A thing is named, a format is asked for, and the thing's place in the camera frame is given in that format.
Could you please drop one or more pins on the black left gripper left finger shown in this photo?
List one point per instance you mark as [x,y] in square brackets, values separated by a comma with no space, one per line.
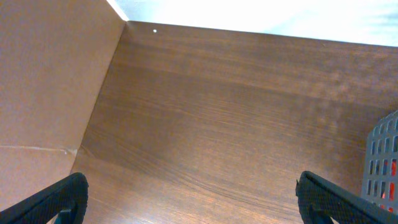
[66,201]

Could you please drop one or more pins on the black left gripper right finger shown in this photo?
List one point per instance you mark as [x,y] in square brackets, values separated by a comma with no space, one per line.
[321,201]

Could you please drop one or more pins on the grey plastic laundry basket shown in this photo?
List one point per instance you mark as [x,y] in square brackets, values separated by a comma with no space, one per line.
[381,144]

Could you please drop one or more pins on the orange spaghetti packet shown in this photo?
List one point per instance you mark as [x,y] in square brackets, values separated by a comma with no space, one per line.
[388,187]

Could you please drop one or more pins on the brown cardboard side panel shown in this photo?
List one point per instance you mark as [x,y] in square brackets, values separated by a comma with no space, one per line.
[54,56]

